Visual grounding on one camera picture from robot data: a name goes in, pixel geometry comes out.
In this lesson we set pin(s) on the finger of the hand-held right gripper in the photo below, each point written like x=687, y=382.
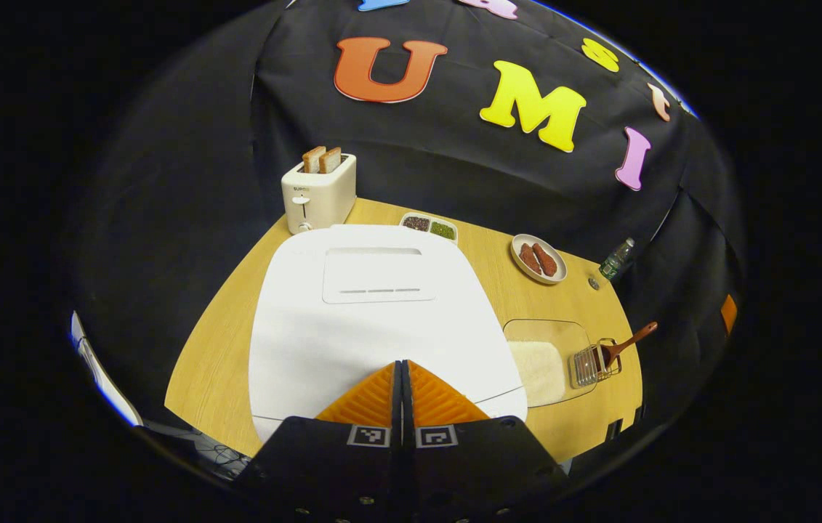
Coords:
x=729, y=314

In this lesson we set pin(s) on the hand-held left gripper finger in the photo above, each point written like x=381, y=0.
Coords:
x=397, y=399
x=406, y=399

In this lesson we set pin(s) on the white rice cooker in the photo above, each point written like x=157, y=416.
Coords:
x=352, y=334

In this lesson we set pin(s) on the brown wooden spoon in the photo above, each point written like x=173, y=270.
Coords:
x=632, y=341

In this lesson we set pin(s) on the clear container of rice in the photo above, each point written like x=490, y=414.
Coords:
x=538, y=370

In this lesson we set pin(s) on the clear water bottle green label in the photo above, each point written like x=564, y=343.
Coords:
x=615, y=260

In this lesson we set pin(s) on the white round plate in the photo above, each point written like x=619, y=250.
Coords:
x=559, y=274

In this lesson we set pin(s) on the white divided dish of beans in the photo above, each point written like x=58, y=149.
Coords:
x=429, y=226

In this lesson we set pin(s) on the brown meat piece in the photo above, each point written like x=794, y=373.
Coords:
x=530, y=258
x=546, y=260

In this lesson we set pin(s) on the cream toaster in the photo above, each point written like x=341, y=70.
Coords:
x=320, y=200

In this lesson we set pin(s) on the black backdrop cloth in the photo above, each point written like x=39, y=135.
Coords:
x=454, y=167

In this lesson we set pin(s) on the toast slice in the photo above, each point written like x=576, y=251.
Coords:
x=331, y=159
x=312, y=160

